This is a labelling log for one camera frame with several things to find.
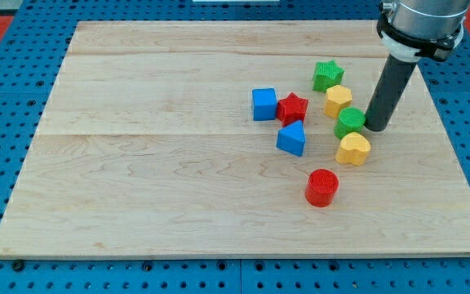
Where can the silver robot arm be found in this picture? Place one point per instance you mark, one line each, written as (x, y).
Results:
(416, 29)

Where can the light wooden board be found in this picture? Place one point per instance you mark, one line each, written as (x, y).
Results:
(147, 149)

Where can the blue cube block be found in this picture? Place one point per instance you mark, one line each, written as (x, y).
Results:
(264, 104)

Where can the blue triangle block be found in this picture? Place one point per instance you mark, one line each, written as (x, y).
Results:
(291, 138)

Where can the red star block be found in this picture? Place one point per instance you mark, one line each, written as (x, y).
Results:
(291, 109)

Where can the red cylinder block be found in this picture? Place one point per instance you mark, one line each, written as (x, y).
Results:
(321, 187)

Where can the yellow hexagon block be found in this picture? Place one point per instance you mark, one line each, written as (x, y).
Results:
(337, 98)

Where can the green star block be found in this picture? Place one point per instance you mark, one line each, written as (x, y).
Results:
(326, 75)

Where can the yellow heart block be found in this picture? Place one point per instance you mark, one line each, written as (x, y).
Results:
(353, 149)

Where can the green cylinder block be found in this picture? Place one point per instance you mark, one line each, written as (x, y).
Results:
(350, 120)

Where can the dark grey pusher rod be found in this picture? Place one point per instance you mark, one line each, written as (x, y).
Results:
(392, 82)

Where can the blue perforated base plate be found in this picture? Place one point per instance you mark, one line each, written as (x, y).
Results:
(33, 40)

